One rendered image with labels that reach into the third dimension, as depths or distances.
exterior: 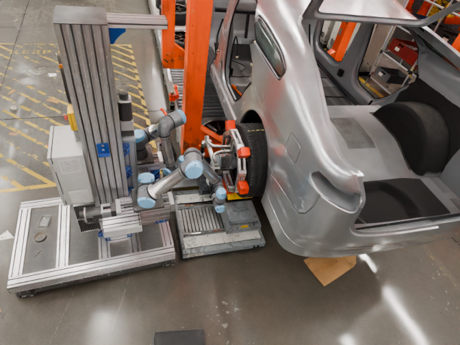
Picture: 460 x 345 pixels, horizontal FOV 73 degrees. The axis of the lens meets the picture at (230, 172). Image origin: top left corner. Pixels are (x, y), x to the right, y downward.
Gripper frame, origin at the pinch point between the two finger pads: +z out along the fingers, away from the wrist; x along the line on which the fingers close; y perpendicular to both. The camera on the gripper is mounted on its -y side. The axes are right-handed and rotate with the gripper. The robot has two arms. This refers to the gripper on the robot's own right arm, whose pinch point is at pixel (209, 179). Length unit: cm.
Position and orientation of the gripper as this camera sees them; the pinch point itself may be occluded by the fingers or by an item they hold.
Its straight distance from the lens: 257.7
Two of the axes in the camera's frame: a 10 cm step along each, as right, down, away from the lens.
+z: -2.6, -7.0, 6.7
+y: 1.5, -7.1, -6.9
